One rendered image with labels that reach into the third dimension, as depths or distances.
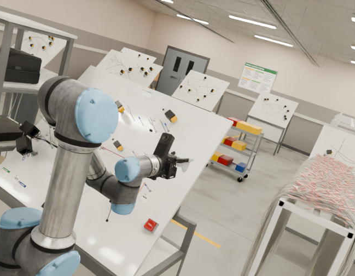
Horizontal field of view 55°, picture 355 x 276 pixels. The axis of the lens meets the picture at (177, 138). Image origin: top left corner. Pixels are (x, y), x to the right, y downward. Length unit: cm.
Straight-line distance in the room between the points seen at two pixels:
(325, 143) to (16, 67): 366
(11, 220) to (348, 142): 425
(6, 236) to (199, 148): 116
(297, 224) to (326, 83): 863
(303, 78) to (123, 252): 1132
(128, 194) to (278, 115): 963
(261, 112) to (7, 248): 989
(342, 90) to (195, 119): 1069
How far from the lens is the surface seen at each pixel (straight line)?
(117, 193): 111
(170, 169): 122
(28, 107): 614
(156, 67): 622
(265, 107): 1075
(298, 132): 1261
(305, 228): 441
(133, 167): 105
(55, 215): 91
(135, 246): 178
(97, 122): 80
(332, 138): 477
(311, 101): 1256
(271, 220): 176
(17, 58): 241
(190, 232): 217
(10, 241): 106
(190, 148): 191
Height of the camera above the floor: 194
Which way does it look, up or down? 13 degrees down
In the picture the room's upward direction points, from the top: 18 degrees clockwise
